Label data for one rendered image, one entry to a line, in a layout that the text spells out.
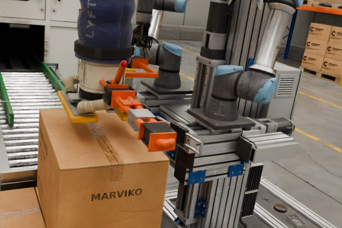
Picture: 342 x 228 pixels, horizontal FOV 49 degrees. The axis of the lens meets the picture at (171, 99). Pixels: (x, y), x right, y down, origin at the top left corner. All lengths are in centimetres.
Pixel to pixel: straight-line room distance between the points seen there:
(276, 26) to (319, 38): 809
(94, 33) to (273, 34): 71
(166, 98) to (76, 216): 89
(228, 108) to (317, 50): 812
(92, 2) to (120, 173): 62
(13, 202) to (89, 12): 95
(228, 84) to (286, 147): 41
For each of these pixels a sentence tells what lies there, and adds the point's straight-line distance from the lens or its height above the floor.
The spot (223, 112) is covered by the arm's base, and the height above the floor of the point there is 107.
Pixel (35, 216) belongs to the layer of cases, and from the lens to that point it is 179.
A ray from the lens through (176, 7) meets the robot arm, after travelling 188.
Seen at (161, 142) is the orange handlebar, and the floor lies 118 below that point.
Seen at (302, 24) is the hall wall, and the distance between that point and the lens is 1174.
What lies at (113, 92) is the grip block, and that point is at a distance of 125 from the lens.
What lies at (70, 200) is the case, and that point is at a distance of 136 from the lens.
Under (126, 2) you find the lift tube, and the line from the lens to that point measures 141.
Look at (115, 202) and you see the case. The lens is 142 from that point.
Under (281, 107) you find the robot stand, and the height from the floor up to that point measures 103.
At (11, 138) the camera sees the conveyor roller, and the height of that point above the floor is 54.
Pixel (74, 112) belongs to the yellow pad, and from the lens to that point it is 142.
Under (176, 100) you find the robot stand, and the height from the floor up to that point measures 97.
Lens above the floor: 155
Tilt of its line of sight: 16 degrees down
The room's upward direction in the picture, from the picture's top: 8 degrees clockwise
